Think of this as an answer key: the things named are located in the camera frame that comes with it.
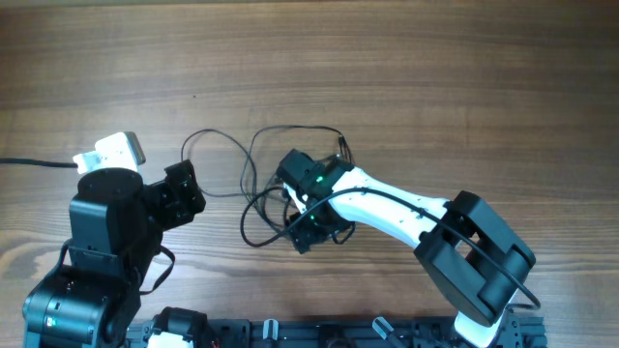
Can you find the grey clamp lever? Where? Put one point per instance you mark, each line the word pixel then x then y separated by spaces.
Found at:
pixel 382 327
pixel 270 330

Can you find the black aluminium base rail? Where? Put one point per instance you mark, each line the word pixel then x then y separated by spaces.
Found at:
pixel 176 327

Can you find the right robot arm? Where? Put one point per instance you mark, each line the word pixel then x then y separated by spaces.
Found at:
pixel 475 259

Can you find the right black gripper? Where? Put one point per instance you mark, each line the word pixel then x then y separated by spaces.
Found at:
pixel 300 237

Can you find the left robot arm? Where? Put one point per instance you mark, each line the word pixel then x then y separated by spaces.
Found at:
pixel 91 295

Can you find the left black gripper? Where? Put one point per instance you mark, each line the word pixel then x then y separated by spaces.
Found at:
pixel 178 192

